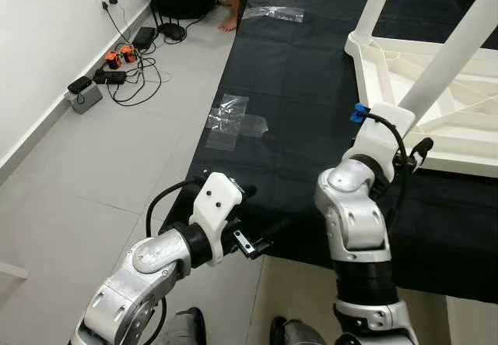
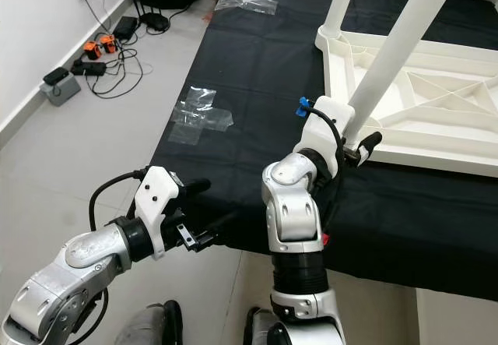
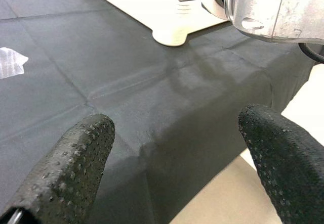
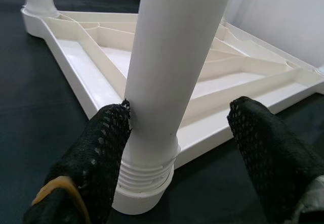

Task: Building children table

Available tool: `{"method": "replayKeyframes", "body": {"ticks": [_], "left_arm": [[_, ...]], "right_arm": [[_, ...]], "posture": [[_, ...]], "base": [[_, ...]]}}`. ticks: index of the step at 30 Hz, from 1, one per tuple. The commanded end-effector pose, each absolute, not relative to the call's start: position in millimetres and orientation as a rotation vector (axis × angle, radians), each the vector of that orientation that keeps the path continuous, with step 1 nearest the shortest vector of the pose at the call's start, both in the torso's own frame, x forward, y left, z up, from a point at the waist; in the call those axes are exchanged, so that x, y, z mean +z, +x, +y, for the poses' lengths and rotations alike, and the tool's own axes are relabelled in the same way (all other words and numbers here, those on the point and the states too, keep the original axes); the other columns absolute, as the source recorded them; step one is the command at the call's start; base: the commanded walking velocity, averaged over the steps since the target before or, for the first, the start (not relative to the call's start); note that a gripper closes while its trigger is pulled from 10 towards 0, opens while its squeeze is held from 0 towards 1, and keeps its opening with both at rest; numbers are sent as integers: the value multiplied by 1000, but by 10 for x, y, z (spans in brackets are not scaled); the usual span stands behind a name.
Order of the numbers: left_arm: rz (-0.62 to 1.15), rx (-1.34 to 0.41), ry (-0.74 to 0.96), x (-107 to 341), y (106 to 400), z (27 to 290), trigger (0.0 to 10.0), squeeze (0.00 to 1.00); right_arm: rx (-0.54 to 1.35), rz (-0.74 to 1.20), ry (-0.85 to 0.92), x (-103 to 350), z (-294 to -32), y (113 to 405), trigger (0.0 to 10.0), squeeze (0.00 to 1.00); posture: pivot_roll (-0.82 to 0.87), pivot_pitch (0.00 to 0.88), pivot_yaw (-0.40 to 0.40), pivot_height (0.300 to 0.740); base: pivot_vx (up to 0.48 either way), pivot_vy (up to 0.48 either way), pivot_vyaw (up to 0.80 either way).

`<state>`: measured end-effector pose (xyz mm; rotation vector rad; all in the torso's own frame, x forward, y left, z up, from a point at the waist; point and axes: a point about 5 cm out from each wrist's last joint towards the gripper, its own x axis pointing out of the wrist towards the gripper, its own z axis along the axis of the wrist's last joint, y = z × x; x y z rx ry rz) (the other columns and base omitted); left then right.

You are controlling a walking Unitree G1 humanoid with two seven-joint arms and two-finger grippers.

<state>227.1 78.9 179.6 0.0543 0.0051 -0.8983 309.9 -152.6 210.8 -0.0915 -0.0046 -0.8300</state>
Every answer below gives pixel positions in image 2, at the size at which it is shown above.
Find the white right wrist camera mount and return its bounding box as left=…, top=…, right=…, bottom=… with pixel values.
left=299, top=96, right=356, bottom=179

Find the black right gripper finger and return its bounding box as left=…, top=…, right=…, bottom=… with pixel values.
left=354, top=131, right=384, bottom=167

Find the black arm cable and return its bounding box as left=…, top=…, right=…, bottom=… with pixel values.
left=89, top=169, right=149, bottom=233
left=311, top=108, right=345, bottom=213

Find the white plastic table top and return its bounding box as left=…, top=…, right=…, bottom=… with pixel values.
left=314, top=25, right=498, bottom=180

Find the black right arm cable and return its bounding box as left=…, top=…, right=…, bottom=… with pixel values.
left=311, top=108, right=345, bottom=213

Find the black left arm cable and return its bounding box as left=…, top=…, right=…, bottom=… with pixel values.
left=89, top=169, right=149, bottom=233

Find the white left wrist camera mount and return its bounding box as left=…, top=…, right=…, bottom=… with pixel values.
left=133, top=167, right=187, bottom=257

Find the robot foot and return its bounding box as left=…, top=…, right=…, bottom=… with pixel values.
left=244, top=305, right=293, bottom=345
left=116, top=300, right=184, bottom=345

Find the blue cable clip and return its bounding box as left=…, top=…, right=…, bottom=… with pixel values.
left=295, top=97, right=313, bottom=119

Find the black power adapter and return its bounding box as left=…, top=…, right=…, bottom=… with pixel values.
left=112, top=16, right=140, bottom=39

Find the black power strip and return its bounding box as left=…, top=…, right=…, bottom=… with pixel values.
left=69, top=60, right=109, bottom=78

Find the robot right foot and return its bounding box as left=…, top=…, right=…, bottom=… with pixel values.
left=244, top=305, right=293, bottom=345

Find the clear tape patch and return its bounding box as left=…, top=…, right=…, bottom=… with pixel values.
left=169, top=86, right=237, bottom=146

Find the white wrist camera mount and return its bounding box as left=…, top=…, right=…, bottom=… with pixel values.
left=133, top=167, right=187, bottom=257
left=299, top=96, right=356, bottom=179

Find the orange black power plug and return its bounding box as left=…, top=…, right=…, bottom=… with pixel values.
left=99, top=34, right=118, bottom=55
left=83, top=39, right=103, bottom=60

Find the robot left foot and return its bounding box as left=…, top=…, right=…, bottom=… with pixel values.
left=116, top=300, right=184, bottom=345

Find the round black floor device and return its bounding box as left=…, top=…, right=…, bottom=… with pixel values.
left=139, top=13, right=171, bottom=33

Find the white plastic table leg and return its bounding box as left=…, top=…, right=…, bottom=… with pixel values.
left=321, top=0, right=360, bottom=39
left=345, top=0, right=468, bottom=146

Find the black tablecloth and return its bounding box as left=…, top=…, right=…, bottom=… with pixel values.
left=146, top=0, right=498, bottom=301

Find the clear tape strip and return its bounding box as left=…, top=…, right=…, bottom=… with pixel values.
left=213, top=0, right=280, bottom=13

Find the grey box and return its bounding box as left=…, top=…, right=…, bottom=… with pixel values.
left=40, top=68, right=83, bottom=107

